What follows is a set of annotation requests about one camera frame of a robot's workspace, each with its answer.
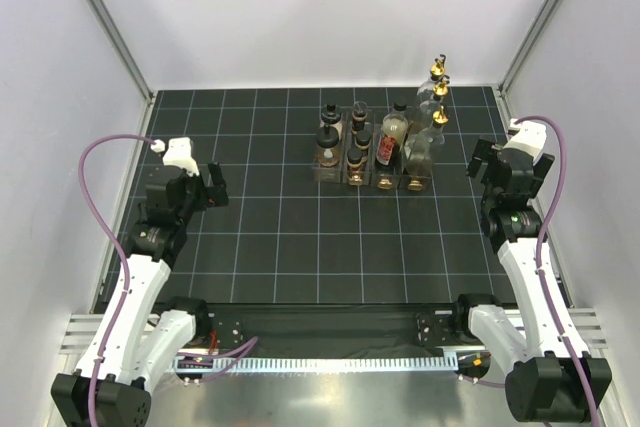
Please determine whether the tall bottle dark sauce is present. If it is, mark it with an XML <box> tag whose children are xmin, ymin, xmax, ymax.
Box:
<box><xmin>404</xmin><ymin>104</ymin><xmax>449</xmax><ymax>181</ymax></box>

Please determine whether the tall clear liquid bottle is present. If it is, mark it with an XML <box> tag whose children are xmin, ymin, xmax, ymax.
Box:
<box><xmin>407</xmin><ymin>75</ymin><xmax>450</xmax><ymax>141</ymax></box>

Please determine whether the short bottle brown sauce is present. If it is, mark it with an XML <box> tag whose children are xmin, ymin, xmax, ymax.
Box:
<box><xmin>417</xmin><ymin>54</ymin><xmax>446</xmax><ymax>102</ymax></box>

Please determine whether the red label soy bottle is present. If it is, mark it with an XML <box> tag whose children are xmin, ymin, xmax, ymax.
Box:
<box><xmin>375</xmin><ymin>101</ymin><xmax>408</xmax><ymax>168</ymax></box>

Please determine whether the glass jar black lid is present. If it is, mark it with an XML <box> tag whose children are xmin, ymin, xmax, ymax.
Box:
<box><xmin>315</xmin><ymin>124</ymin><xmax>341</xmax><ymax>167</ymax></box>

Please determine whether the small spice bottle edge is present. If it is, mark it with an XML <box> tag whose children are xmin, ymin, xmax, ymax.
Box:
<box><xmin>354</xmin><ymin>130</ymin><xmax>372</xmax><ymax>151</ymax></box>

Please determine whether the small spice bottle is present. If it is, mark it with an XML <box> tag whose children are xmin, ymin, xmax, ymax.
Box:
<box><xmin>351</xmin><ymin>101</ymin><xmax>369</xmax><ymax>134</ymax></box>
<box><xmin>346</xmin><ymin>146</ymin><xmax>366</xmax><ymax>182</ymax></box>

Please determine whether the white powder shaker jar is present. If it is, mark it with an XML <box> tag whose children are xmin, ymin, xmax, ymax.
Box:
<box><xmin>320</xmin><ymin>103</ymin><xmax>344</xmax><ymax>140</ymax></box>

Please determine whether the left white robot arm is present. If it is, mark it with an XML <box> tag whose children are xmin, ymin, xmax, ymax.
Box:
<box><xmin>51</xmin><ymin>163</ymin><xmax>229</xmax><ymax>426</ymax></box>

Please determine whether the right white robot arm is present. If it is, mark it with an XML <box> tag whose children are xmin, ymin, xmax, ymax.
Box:
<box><xmin>450</xmin><ymin>124</ymin><xmax>612</xmax><ymax>426</ymax></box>

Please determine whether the clear acrylic organizer rack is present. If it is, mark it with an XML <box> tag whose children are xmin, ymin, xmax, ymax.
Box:
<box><xmin>311</xmin><ymin>108</ymin><xmax>434</xmax><ymax>192</ymax></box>

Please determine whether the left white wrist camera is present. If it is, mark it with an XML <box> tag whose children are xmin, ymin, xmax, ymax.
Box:
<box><xmin>150</xmin><ymin>137</ymin><xmax>200</xmax><ymax>177</ymax></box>

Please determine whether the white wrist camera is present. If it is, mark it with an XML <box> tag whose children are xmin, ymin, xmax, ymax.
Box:
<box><xmin>500</xmin><ymin>118</ymin><xmax>547</xmax><ymax>165</ymax></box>
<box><xmin>150</xmin><ymin>137</ymin><xmax>200</xmax><ymax>177</ymax></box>

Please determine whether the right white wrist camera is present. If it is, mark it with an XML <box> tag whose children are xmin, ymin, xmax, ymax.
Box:
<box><xmin>500</xmin><ymin>118</ymin><xmax>547</xmax><ymax>165</ymax></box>

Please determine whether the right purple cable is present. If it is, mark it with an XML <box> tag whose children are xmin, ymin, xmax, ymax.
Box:
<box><xmin>457</xmin><ymin>115</ymin><xmax>601</xmax><ymax>427</ymax></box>

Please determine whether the purple cable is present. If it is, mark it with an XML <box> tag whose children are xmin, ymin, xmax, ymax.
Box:
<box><xmin>79</xmin><ymin>134</ymin><xmax>260</xmax><ymax>427</ymax></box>
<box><xmin>457</xmin><ymin>115</ymin><xmax>601</xmax><ymax>427</ymax></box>

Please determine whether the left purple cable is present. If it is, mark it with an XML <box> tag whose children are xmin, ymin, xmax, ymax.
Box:
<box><xmin>79</xmin><ymin>134</ymin><xmax>260</xmax><ymax>427</ymax></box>

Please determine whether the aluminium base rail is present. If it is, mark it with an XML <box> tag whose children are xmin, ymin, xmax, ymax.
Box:
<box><xmin>59</xmin><ymin>306</ymin><xmax>609</xmax><ymax>356</ymax></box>

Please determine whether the white slotted cable duct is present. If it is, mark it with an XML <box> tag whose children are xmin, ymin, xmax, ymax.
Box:
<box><xmin>166</xmin><ymin>354</ymin><xmax>459</xmax><ymax>376</ymax></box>

